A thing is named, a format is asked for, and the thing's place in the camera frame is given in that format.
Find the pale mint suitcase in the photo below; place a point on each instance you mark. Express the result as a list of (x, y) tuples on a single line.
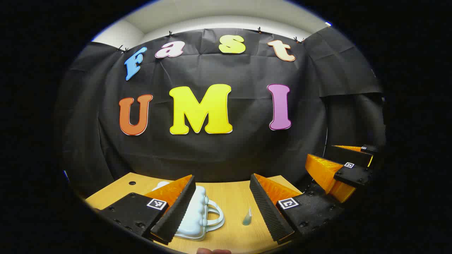
[(197, 218)]

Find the white blue squeeze tube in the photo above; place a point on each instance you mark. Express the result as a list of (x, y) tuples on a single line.
[(247, 219)]

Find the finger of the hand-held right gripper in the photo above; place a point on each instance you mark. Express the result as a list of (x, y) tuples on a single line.
[(349, 157), (325, 173)]

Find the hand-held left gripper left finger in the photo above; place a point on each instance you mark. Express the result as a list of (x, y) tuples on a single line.
[(178, 211)]

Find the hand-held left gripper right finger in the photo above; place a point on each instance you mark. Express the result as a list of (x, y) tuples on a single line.
[(268, 211)]

